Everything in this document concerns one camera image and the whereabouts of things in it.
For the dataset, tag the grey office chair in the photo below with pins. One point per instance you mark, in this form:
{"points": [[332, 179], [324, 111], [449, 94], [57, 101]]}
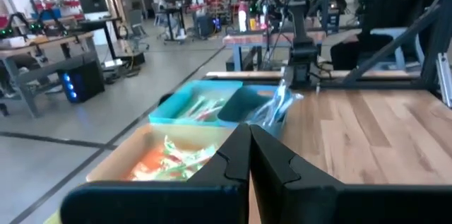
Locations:
{"points": [[137, 28]]}

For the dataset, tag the wooden top grey table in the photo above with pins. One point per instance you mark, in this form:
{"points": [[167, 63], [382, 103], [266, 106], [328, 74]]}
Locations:
{"points": [[35, 72]]}

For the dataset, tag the dark green plastic basket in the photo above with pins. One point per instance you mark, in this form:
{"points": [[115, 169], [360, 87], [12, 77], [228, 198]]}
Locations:
{"points": [[240, 105]]}

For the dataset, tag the blue toothbrush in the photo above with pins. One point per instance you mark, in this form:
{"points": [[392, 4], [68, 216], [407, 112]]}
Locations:
{"points": [[277, 102], [291, 102], [257, 114]]}

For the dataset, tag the white bottle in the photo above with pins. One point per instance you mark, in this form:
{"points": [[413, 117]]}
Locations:
{"points": [[242, 17]]}

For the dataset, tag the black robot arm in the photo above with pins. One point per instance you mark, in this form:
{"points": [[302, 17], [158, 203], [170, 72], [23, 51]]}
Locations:
{"points": [[16, 22], [51, 20]]}

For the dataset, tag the silver aluminium bar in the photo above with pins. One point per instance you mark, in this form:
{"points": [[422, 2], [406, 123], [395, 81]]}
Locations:
{"points": [[445, 79]]}

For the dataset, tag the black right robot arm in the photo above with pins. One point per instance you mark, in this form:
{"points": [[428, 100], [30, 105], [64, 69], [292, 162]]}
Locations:
{"points": [[303, 51]]}

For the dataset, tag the teal plastic bin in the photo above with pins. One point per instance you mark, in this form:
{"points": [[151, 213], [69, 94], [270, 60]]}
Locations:
{"points": [[176, 105]]}

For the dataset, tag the black office chair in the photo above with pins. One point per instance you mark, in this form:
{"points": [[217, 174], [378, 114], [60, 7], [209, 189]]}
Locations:
{"points": [[427, 1]]}

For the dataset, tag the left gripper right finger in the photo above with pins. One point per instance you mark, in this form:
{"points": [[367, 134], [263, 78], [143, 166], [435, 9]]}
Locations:
{"points": [[272, 167]]}

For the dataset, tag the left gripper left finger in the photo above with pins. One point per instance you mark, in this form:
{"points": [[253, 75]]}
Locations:
{"points": [[234, 167]]}

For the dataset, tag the yellow plastic bin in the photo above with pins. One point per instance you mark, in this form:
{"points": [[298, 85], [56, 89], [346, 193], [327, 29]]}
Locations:
{"points": [[53, 218]]}

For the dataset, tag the black standing desk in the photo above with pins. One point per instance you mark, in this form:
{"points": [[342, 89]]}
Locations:
{"points": [[106, 26]]}

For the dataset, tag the person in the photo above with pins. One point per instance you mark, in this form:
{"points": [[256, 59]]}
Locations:
{"points": [[385, 8]]}

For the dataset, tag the orange plastic bin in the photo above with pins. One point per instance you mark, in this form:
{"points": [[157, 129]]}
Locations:
{"points": [[116, 160]]}

